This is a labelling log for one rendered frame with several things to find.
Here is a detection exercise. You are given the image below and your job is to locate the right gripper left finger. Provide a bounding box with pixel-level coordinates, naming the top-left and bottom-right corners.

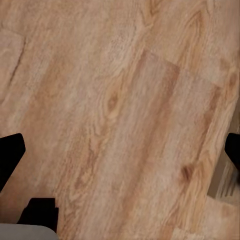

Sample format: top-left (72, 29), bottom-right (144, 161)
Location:
top-left (0, 133), bottom-right (25, 192)

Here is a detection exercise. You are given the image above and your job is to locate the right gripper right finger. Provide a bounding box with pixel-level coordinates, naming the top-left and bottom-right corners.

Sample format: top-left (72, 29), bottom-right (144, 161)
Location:
top-left (224, 132), bottom-right (240, 172)

